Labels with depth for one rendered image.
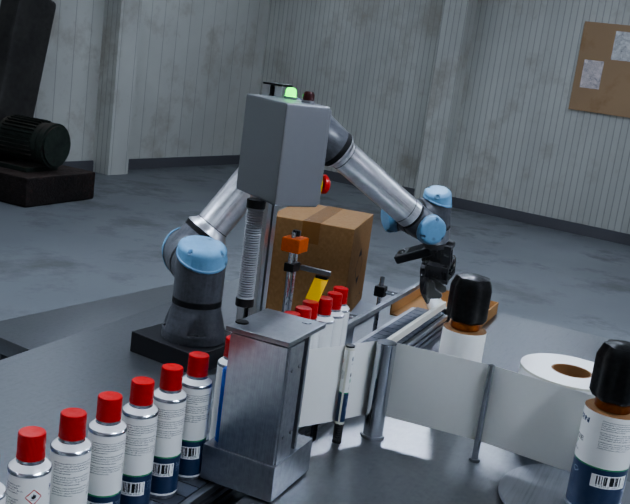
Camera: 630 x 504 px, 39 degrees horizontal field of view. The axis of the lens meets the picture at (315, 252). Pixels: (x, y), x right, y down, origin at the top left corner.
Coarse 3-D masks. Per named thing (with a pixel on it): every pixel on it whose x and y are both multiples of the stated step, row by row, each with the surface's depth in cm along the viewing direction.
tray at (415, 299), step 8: (408, 296) 284; (416, 296) 293; (392, 304) 271; (400, 304) 278; (408, 304) 284; (416, 304) 285; (424, 304) 287; (496, 304) 285; (392, 312) 272; (400, 312) 274; (488, 312) 276; (496, 312) 287; (488, 320) 278
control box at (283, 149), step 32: (256, 96) 171; (256, 128) 171; (288, 128) 162; (320, 128) 165; (256, 160) 171; (288, 160) 164; (320, 160) 167; (256, 192) 171; (288, 192) 165; (320, 192) 169
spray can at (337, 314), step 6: (330, 294) 187; (336, 294) 187; (342, 294) 188; (336, 300) 187; (336, 306) 187; (336, 312) 188; (342, 312) 189; (336, 318) 187; (342, 318) 188; (336, 324) 187; (342, 324) 189; (336, 330) 188; (336, 336) 188; (336, 342) 189
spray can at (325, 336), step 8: (328, 296) 185; (320, 304) 183; (328, 304) 183; (320, 312) 183; (328, 312) 183; (320, 320) 182; (328, 320) 183; (328, 328) 183; (320, 336) 183; (328, 336) 183; (320, 344) 183; (328, 344) 184
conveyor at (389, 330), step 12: (420, 312) 259; (396, 324) 244; (372, 336) 231; (384, 336) 232; (408, 336) 235; (180, 480) 143; (192, 480) 143; (204, 480) 144; (180, 492) 139; (192, 492) 140
